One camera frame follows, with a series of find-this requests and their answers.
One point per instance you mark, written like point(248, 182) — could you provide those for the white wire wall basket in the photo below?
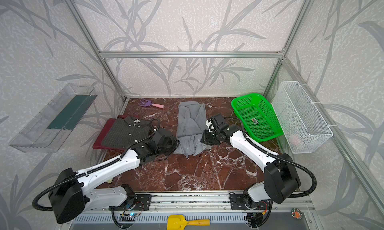
point(298, 114)

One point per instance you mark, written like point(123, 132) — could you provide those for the yellow toy shovel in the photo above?
point(178, 222)

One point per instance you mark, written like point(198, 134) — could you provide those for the grey long sleeve shirt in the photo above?
point(191, 125)

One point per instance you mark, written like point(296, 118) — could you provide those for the green plastic basket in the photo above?
point(258, 117)

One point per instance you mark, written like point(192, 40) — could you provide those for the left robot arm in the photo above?
point(76, 192)

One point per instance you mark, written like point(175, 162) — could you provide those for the dark striped folded shirt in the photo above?
point(128, 131)

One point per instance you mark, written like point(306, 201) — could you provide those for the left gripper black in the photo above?
point(169, 141)

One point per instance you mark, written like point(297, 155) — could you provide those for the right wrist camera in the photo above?
point(217, 123)

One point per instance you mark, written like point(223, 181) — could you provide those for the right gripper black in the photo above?
point(208, 136)

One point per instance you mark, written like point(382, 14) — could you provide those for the clear plastic wall bin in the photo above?
point(50, 128)

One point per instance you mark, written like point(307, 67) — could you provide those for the purple pink toy rake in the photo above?
point(148, 103)

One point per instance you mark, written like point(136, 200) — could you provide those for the round green red badge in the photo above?
point(297, 214)

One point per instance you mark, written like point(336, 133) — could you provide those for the pink object in wire basket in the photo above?
point(296, 141)

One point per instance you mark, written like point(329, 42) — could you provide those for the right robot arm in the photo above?
point(280, 177)

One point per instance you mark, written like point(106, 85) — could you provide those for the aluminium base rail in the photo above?
point(210, 202)

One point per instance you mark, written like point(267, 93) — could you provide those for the maroon folded shirt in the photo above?
point(98, 145)

